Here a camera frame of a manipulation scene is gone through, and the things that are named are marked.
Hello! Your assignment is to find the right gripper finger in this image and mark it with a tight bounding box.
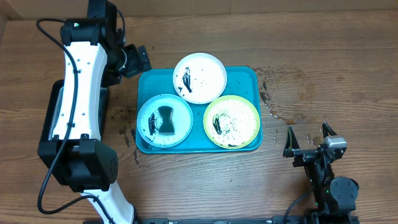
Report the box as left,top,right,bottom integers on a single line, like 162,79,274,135
322,122,337,138
285,126,300,151

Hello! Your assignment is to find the green yellow sponge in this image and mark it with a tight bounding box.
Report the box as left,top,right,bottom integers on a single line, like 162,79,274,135
158,106,175,135

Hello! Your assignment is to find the light blue speckled plate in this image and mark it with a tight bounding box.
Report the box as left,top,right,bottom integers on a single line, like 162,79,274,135
137,94,193,148

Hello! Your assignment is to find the white speckled plate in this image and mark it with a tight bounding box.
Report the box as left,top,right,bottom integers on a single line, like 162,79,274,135
172,53,228,104

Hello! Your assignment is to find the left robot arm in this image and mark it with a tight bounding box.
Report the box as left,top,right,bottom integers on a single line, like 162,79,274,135
38,0,151,223

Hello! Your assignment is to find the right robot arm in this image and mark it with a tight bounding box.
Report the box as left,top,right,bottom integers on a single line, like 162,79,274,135
282,122,359,223

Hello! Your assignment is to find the teal plastic tray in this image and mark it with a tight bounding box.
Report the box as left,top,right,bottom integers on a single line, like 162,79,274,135
132,67,261,154

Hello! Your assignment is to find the black rectangular water tray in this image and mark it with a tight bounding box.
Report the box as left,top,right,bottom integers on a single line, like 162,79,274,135
39,80,109,146

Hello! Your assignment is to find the green rimmed plate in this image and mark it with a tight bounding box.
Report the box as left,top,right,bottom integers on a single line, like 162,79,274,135
203,95,261,150

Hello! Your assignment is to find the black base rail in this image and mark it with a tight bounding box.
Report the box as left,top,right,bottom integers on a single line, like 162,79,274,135
136,215,307,224

